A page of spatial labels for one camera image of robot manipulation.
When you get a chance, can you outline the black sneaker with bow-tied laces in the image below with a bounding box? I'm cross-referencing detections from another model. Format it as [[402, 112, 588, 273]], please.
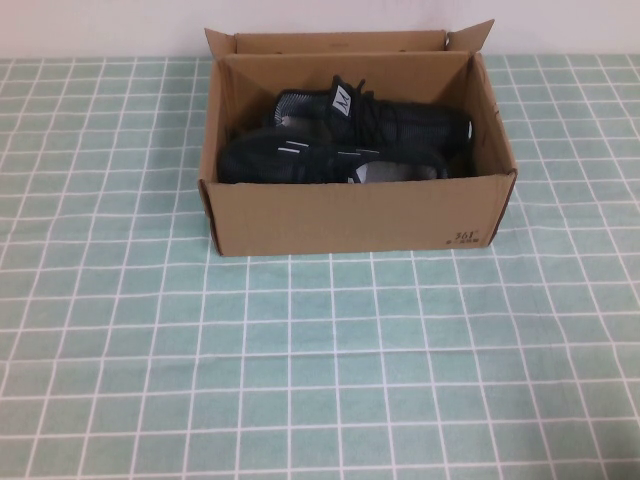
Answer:
[[217, 127, 451, 185]]

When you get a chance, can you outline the black sneaker with white tongue label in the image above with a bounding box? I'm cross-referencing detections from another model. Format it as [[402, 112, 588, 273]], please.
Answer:
[[267, 74, 475, 154]]

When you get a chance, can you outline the brown cardboard shoe box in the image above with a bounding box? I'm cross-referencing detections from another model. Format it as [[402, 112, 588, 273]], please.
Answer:
[[198, 19, 519, 257]]

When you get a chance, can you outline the green white checked tablecloth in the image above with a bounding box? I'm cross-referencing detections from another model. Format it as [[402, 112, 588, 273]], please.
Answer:
[[0, 53, 640, 480]]

